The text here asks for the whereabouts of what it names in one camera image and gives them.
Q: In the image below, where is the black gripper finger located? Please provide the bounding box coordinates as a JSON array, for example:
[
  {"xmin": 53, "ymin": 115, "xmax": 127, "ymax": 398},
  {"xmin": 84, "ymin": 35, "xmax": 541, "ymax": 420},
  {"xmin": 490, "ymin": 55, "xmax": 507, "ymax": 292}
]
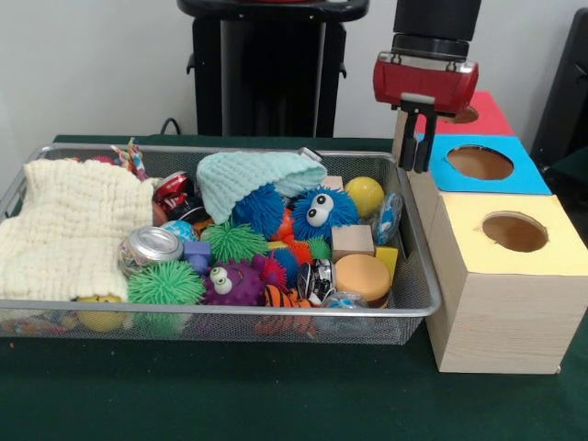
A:
[
  {"xmin": 394, "ymin": 101, "xmax": 416, "ymax": 169},
  {"xmin": 413, "ymin": 105, "xmax": 437, "ymax": 175}
]

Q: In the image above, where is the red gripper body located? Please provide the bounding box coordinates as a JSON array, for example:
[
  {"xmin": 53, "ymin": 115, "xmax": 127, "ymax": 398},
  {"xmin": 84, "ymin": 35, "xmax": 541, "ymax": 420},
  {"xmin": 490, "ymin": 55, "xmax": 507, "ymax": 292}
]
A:
[{"xmin": 372, "ymin": 51, "xmax": 481, "ymax": 118}]

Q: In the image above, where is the clear blue plastic packet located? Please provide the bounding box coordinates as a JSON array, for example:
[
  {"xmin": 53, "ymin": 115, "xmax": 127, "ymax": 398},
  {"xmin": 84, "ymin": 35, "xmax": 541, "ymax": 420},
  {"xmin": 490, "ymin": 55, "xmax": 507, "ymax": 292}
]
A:
[{"xmin": 371, "ymin": 191, "xmax": 405, "ymax": 246}]

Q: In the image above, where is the red black packet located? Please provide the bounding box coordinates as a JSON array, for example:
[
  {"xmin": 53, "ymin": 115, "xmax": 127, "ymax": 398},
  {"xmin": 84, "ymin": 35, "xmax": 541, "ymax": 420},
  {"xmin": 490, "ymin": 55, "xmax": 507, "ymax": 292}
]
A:
[{"xmin": 153, "ymin": 171, "xmax": 208, "ymax": 224}]

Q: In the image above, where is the clear mesh bin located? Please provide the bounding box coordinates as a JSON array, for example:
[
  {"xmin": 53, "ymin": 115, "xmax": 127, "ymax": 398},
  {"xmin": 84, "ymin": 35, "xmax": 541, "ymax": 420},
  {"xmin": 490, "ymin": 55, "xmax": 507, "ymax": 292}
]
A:
[{"xmin": 0, "ymin": 142, "xmax": 442, "ymax": 345}]

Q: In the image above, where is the wooden box with three holes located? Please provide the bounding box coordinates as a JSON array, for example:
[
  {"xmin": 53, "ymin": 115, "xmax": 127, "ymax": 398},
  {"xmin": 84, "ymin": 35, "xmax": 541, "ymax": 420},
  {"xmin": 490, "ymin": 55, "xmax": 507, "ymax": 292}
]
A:
[{"xmin": 392, "ymin": 89, "xmax": 588, "ymax": 375}]

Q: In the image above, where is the yellow ball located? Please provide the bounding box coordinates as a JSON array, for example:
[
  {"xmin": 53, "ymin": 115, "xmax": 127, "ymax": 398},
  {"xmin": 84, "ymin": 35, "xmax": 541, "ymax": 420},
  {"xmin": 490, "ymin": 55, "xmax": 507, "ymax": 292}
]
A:
[{"xmin": 345, "ymin": 176, "xmax": 386, "ymax": 220}]

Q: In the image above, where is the blue fuzzy ball with eyes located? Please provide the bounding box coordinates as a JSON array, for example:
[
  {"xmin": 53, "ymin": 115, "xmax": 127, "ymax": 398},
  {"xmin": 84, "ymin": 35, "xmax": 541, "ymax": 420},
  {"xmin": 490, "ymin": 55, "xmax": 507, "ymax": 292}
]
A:
[{"xmin": 290, "ymin": 187, "xmax": 359, "ymax": 242}]

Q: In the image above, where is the wooden cube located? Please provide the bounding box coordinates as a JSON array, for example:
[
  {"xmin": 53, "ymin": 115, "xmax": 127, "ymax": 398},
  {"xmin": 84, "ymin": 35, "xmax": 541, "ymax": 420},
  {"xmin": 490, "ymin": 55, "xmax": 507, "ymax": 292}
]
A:
[{"xmin": 332, "ymin": 224, "xmax": 376, "ymax": 262}]

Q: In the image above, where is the yellow block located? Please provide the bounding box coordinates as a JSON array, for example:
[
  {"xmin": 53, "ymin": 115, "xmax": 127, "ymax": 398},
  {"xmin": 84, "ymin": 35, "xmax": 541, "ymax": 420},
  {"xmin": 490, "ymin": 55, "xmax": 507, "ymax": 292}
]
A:
[{"xmin": 373, "ymin": 245, "xmax": 400, "ymax": 278}]

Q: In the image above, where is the black chair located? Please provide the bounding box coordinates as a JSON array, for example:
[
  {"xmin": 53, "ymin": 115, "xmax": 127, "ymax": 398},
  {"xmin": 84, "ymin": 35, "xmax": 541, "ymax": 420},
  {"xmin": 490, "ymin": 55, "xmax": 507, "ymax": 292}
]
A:
[{"xmin": 533, "ymin": 9, "xmax": 588, "ymax": 171}]

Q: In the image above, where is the round wooden disc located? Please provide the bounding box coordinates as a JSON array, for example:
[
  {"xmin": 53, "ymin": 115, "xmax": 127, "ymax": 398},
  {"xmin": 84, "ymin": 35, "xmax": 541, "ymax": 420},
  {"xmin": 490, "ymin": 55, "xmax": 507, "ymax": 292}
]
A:
[{"xmin": 334, "ymin": 254, "xmax": 392, "ymax": 307}]

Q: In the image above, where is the mint green knit cloth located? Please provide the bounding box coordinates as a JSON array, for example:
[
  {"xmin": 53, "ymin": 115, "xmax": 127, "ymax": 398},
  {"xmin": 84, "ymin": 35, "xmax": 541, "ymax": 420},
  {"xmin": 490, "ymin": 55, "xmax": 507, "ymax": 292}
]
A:
[{"xmin": 197, "ymin": 151, "xmax": 329, "ymax": 224}]

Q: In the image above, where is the small green spiky ball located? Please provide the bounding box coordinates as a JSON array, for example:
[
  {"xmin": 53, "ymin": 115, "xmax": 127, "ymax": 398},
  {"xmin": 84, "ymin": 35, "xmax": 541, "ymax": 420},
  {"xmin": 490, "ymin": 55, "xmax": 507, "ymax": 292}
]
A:
[{"xmin": 202, "ymin": 222, "xmax": 270, "ymax": 265}]

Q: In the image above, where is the orange tiger striped toy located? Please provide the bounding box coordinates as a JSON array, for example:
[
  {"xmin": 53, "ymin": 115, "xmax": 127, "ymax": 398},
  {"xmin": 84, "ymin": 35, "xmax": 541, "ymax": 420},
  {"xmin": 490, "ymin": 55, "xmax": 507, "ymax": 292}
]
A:
[{"xmin": 265, "ymin": 283, "xmax": 315, "ymax": 310}]

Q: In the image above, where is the purple spiky ball with eyes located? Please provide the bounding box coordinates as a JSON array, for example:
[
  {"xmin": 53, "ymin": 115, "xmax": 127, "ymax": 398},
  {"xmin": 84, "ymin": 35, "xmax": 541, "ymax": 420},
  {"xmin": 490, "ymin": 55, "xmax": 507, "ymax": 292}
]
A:
[{"xmin": 202, "ymin": 260, "xmax": 269, "ymax": 307}]

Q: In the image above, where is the blue globe ball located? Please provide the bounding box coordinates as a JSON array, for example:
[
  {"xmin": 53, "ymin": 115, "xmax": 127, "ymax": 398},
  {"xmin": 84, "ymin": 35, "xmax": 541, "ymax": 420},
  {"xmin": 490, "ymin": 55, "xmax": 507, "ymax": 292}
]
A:
[{"xmin": 162, "ymin": 220, "xmax": 198, "ymax": 244}]

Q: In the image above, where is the silver can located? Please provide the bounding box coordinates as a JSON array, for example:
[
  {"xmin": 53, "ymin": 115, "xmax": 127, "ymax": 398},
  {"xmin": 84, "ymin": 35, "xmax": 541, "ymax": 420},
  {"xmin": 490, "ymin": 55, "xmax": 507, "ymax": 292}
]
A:
[{"xmin": 119, "ymin": 226, "xmax": 185, "ymax": 277}]

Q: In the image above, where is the large green spiky ball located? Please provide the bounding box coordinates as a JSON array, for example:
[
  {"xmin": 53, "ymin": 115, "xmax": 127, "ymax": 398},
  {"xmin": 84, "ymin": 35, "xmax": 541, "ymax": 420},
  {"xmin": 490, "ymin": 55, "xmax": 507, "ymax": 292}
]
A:
[{"xmin": 127, "ymin": 261, "xmax": 209, "ymax": 309}]

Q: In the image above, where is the cream waffle cloth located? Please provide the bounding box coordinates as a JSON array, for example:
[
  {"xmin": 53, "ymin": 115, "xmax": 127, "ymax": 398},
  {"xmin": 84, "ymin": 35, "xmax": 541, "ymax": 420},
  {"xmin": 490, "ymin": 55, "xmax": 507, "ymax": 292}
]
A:
[{"xmin": 0, "ymin": 159, "xmax": 157, "ymax": 302}]

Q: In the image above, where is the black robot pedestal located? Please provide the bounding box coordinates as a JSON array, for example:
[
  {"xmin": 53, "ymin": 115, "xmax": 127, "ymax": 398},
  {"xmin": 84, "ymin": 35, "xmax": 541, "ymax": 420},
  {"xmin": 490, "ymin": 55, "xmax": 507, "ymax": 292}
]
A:
[{"xmin": 177, "ymin": 0, "xmax": 370, "ymax": 139}]

